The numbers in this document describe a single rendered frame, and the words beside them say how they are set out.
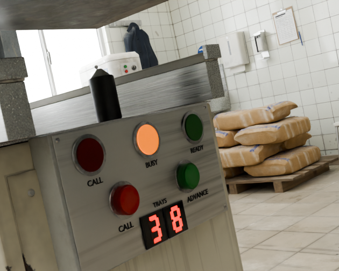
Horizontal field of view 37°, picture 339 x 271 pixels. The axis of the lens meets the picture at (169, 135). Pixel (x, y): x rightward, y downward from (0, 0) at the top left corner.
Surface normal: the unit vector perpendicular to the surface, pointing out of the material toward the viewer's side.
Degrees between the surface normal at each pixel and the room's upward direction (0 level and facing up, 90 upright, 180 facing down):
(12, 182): 90
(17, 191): 90
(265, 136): 103
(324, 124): 90
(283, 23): 90
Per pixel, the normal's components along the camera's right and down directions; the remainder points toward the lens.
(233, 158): -0.66, 0.18
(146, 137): 0.74, -0.12
